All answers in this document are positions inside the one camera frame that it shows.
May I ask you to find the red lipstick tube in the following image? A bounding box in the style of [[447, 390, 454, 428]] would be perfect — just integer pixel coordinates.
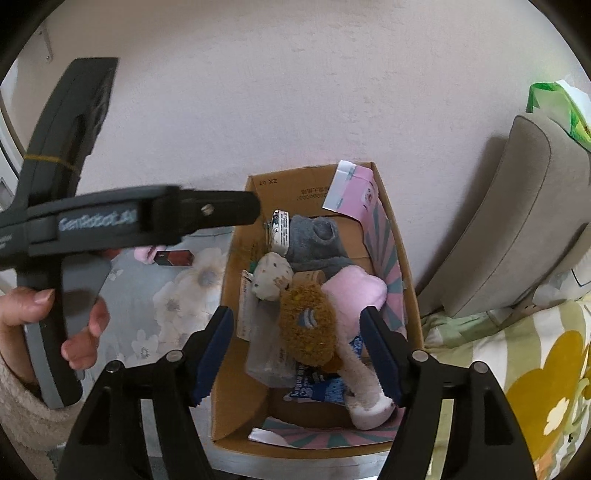
[[153, 250, 194, 267]]

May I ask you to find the white speckled plush pad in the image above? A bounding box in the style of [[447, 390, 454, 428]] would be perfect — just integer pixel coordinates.
[[252, 252, 294, 302]]

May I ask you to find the brown plush duck toy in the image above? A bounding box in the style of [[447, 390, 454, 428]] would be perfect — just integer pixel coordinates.
[[277, 281, 394, 431]]

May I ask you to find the clear cotton swab box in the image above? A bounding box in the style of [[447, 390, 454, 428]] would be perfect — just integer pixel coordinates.
[[245, 298, 297, 389]]

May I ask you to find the pink fluffy headband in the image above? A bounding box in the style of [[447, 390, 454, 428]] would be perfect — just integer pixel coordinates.
[[322, 265, 405, 345]]

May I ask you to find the left hand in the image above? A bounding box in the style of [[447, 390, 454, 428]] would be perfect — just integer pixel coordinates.
[[0, 286, 112, 384]]

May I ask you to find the cream fleece left sleeve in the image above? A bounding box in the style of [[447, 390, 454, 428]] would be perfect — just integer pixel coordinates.
[[0, 359, 81, 479]]

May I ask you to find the black white printed packet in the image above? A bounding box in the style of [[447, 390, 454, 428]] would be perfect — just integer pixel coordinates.
[[267, 210, 290, 256]]

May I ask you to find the yellow floral bedsheet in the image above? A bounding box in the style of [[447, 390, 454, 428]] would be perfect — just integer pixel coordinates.
[[422, 296, 590, 479]]

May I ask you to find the floral blue cloth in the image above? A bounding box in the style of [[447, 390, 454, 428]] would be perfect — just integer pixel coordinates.
[[84, 228, 233, 384]]

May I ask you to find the grey knit hat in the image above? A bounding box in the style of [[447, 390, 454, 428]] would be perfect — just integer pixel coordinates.
[[286, 215, 353, 279]]

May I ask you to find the pink teal cardboard box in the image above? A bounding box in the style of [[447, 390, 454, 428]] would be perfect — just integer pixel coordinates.
[[211, 161, 423, 459]]

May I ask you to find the blue tissue packet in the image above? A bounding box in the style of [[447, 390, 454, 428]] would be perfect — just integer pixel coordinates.
[[283, 335, 379, 407]]

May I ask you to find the grey sofa cushion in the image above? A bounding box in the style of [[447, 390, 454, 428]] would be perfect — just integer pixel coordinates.
[[418, 113, 590, 317]]

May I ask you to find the green white plastic bag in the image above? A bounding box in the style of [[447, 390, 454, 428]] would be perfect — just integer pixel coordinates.
[[526, 79, 591, 152]]

